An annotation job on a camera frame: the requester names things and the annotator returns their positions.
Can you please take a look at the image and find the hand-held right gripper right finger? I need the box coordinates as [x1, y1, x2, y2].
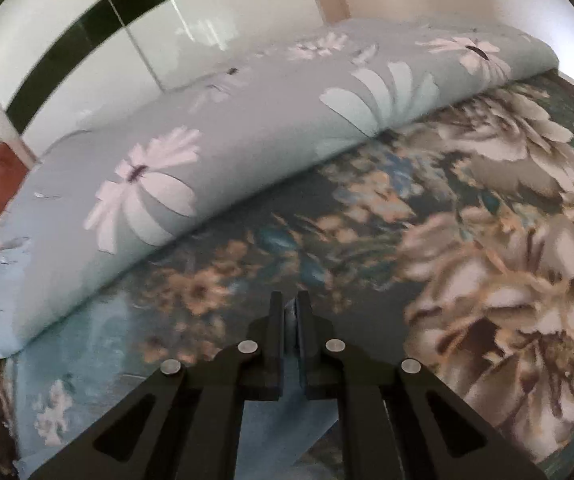
[294, 289, 549, 480]

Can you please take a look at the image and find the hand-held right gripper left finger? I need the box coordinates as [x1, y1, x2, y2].
[29, 291, 286, 480]

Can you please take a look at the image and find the folded light blue daisy quilt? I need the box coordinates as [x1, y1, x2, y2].
[0, 17, 561, 359]

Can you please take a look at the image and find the white wardrobe with dark stripe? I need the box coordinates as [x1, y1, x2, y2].
[0, 0, 354, 162]

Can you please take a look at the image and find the light blue floral garment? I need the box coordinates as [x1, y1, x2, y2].
[11, 296, 339, 480]

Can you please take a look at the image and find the dark floral bed sheet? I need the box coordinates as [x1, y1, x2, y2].
[0, 71, 574, 480]

